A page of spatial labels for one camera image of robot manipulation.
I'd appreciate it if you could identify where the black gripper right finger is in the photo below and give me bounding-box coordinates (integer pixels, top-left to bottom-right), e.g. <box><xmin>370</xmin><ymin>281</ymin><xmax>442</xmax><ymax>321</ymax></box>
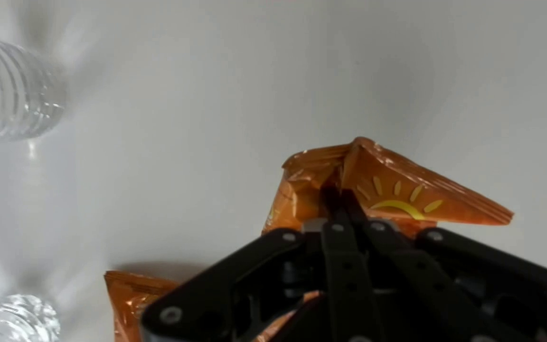
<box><xmin>344</xmin><ymin>186</ymin><xmax>547</xmax><ymax>342</ymax></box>

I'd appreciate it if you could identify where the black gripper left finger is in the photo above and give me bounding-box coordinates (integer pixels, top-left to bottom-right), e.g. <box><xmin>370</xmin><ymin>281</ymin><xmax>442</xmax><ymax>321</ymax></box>
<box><xmin>138</xmin><ymin>186</ymin><xmax>380</xmax><ymax>342</ymax></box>

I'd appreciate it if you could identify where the clear water bottle white label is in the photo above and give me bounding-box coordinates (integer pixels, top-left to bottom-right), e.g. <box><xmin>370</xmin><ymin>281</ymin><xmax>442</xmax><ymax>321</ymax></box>
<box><xmin>0</xmin><ymin>36</ymin><xmax>72</xmax><ymax>144</ymax></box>
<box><xmin>0</xmin><ymin>292</ymin><xmax>62</xmax><ymax>342</ymax></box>

